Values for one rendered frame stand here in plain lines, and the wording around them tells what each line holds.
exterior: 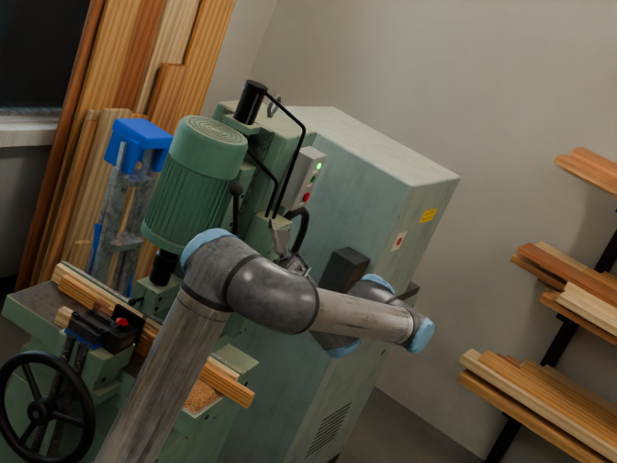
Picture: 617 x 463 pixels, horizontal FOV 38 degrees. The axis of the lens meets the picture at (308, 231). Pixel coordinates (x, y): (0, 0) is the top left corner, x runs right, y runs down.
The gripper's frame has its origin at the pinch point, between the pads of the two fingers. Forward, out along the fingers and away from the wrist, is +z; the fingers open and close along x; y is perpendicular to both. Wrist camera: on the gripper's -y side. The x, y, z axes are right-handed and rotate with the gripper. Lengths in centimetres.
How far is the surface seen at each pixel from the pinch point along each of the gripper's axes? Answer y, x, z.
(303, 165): -11.8, -34.3, -1.7
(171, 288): -31.3, 9.0, -3.1
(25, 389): -59, 46, 0
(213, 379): -25.7, 19.6, -25.8
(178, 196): -11.5, 0.7, 16.9
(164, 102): -162, -108, 17
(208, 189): -6.4, -3.9, 13.8
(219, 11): -153, -155, 31
